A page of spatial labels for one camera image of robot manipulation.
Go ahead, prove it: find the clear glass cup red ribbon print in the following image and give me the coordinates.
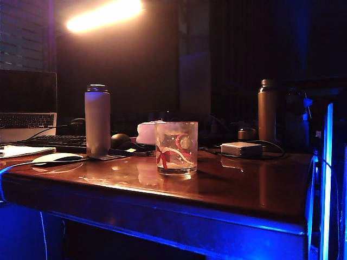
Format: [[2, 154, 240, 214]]
[[155, 121, 198, 176]]

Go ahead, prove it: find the black rounded desk object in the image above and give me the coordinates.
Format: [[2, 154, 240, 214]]
[[69, 118, 86, 136]]

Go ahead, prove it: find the black keyboard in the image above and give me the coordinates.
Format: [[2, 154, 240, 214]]
[[12, 134, 87, 153]]

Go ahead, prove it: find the white paper notebook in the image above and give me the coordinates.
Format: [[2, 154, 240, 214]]
[[0, 145, 57, 159]]

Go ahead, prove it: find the window blind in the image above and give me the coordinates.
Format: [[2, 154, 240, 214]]
[[0, 0, 55, 72]]

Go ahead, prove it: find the dark rounded computer mouse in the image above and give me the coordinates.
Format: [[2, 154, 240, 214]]
[[110, 133, 132, 150]]

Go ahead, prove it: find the pale thin cable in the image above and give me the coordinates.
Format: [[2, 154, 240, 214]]
[[0, 159, 82, 204]]

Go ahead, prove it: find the white computer mouse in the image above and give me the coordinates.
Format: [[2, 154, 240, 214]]
[[31, 152, 84, 164]]

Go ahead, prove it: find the white power adapter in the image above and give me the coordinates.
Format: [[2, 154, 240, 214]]
[[221, 141, 263, 158]]

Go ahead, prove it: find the dark bottle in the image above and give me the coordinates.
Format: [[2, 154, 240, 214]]
[[284, 88, 313, 148]]

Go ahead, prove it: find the silver laptop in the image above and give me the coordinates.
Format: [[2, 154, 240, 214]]
[[0, 69, 58, 144]]

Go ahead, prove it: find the white thermos bottle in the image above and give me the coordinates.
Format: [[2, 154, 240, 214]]
[[84, 83, 111, 158]]

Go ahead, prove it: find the bright bar lamp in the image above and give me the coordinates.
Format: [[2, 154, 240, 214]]
[[66, 0, 144, 35]]

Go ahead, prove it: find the small brown bottle lid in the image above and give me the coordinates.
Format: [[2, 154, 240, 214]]
[[237, 127, 258, 141]]

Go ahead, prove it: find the white tissue pack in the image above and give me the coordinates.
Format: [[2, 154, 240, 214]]
[[135, 120, 163, 146]]

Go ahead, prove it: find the brown thermos bottle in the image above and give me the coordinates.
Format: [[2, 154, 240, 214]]
[[257, 79, 278, 147]]

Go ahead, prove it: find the blue LED strip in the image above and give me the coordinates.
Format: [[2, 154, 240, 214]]
[[319, 102, 334, 260]]

